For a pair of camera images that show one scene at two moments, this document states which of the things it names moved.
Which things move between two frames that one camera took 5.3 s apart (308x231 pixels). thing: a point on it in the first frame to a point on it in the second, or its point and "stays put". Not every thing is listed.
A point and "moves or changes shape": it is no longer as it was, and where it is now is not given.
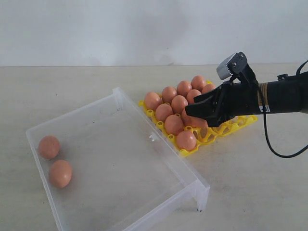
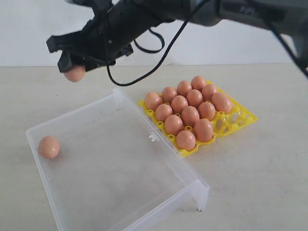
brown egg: (178, 103) stays put
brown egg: (168, 93) stays put
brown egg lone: (186, 140) stays put
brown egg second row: (60, 173) to (76, 73)
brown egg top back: (196, 122) moves or changes shape
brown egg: (162, 111) stays put
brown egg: (183, 87) stays put
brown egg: (152, 100) stays put
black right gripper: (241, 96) to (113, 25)
